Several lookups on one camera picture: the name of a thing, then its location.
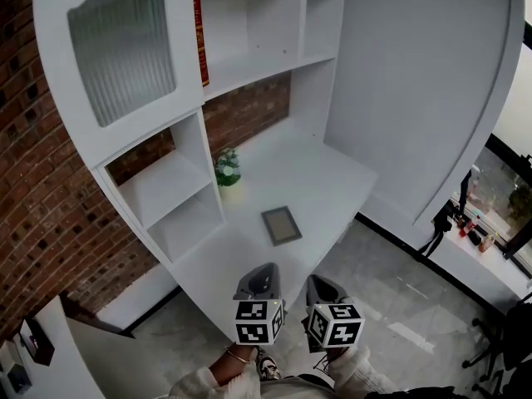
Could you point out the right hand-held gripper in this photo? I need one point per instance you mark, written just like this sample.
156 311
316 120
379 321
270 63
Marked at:
336 326

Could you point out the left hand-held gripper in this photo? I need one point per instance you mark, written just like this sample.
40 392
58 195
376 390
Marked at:
253 322

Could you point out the dark picture frame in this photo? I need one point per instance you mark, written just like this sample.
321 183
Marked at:
282 226

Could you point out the person's right forearm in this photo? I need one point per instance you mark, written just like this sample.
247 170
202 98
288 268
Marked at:
357 372

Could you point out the person's left forearm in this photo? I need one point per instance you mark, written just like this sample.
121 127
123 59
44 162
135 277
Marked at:
230 372

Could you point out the white desk with shelving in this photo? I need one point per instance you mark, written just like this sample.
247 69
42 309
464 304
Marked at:
299 181

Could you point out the person's left shoe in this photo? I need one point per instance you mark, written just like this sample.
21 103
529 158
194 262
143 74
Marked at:
269 368

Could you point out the person's right leg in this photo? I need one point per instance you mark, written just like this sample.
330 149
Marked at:
311 382

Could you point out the small green potted plant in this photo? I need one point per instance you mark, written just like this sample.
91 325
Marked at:
227 168

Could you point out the black hanging bag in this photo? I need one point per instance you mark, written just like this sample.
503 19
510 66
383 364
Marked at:
442 218

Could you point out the red label drink bottle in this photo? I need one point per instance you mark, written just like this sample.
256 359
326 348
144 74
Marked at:
463 228

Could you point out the orange drink bottle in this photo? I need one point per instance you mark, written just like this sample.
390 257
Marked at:
487 243

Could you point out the black upright stand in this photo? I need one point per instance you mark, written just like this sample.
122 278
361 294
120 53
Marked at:
465 193

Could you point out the black office chair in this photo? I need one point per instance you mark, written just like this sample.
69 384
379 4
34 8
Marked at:
515 339

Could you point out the black framed window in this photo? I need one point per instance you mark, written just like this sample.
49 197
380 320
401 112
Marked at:
498 189

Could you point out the white side table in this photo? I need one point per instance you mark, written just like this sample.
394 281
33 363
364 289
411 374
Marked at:
75 368

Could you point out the red hardcover book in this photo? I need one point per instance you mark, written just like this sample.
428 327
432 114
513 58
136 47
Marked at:
200 35

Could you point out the white open box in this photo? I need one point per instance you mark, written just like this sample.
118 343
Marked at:
8 364

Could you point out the ribbed glass cabinet door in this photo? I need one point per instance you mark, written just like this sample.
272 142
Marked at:
124 48

